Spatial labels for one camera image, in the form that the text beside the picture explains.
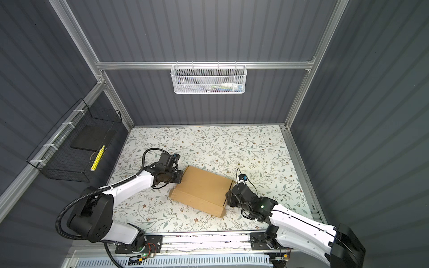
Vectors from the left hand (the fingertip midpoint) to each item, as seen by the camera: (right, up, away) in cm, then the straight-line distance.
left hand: (181, 176), depth 90 cm
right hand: (+26, -8, -10) cm, 29 cm away
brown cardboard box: (+13, -6, -6) cm, 16 cm away
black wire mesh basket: (-44, +16, -18) cm, 50 cm away
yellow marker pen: (-31, +12, -21) cm, 39 cm away
